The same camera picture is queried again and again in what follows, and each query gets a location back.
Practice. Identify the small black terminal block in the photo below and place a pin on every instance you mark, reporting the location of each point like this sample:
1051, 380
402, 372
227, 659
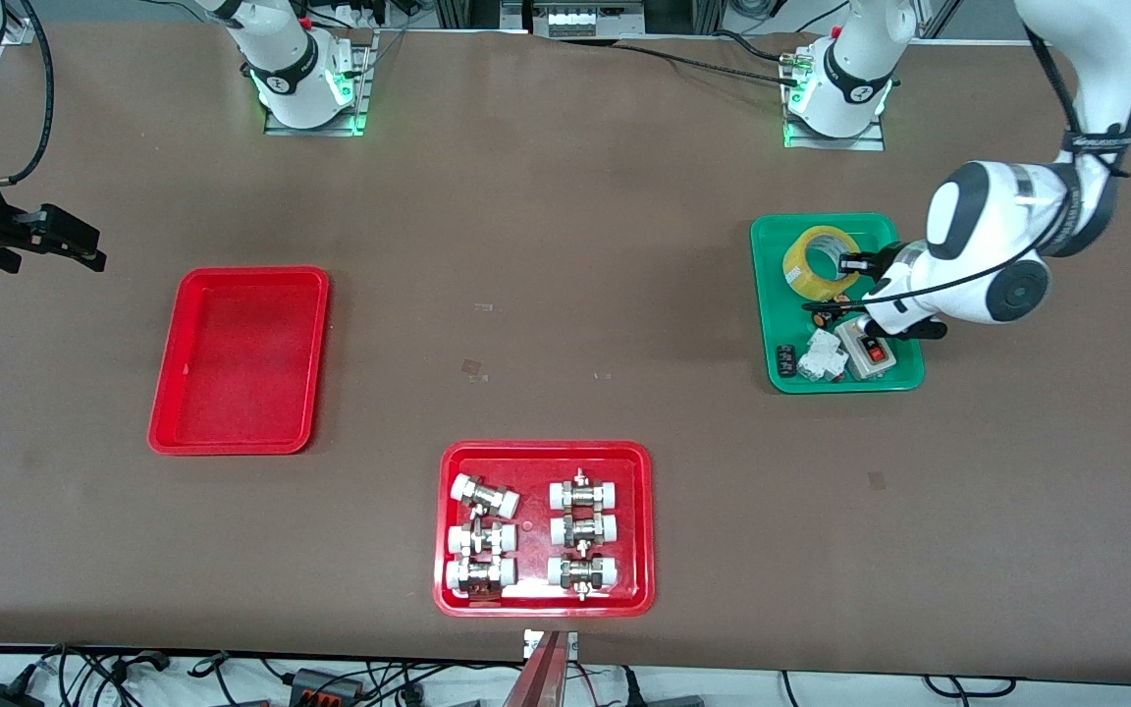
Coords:
786, 359

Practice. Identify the black power plug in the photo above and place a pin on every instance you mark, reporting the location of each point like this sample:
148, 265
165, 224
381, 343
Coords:
6, 697

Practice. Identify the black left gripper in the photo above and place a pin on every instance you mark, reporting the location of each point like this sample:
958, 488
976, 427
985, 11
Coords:
882, 264

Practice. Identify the grey switch box red button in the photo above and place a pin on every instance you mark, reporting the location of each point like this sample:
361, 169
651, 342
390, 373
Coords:
868, 358

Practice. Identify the empty red plastic tray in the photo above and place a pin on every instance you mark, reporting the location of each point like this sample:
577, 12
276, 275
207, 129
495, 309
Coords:
242, 363

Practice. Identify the red tray with fittings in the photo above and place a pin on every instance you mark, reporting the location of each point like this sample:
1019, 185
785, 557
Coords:
536, 462

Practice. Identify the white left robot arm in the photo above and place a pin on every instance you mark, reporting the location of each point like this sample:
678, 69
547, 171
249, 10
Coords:
988, 226

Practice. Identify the white power strip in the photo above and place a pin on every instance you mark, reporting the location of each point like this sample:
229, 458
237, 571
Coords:
585, 18

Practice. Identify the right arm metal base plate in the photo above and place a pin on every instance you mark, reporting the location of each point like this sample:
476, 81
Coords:
361, 88

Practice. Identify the white capped brass pipe fitting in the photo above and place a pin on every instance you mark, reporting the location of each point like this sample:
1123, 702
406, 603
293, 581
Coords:
484, 496
583, 493
482, 538
479, 574
582, 572
583, 530

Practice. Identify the white circuit breaker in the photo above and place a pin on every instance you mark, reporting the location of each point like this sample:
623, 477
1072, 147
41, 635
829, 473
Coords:
821, 356

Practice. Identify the yellow packing tape roll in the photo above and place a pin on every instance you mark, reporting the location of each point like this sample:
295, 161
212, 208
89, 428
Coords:
801, 263

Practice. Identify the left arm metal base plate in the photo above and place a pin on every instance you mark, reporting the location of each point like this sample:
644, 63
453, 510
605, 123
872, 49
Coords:
870, 137

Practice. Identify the red metal bar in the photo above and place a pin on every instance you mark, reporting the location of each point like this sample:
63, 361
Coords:
538, 678

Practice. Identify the silver metal bracket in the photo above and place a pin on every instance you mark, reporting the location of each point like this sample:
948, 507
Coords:
530, 643

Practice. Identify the green plastic tray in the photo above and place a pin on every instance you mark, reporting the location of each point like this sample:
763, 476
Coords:
777, 324

